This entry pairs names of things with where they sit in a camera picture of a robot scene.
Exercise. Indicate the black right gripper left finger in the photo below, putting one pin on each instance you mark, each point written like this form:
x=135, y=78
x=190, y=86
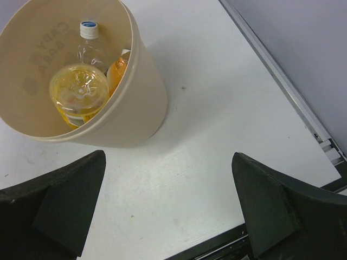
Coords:
x=49, y=217

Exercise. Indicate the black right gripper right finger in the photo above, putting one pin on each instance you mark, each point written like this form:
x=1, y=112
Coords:
x=287, y=218

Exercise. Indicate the yellow bottle with blue cap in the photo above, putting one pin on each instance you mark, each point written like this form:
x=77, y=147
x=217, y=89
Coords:
x=79, y=92

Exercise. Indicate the orange bottle with blue label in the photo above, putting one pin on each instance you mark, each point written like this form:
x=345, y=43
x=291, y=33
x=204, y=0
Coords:
x=116, y=71

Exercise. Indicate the clear plastic bottle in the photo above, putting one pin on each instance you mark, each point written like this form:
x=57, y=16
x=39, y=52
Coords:
x=90, y=50

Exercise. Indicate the tan round bin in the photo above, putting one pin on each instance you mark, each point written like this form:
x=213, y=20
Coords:
x=41, y=38

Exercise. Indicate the black mounting rail plate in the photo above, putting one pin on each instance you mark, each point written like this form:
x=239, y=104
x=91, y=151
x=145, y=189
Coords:
x=232, y=244

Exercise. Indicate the aluminium frame rail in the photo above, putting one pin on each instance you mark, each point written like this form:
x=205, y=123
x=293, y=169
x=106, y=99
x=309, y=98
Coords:
x=306, y=113

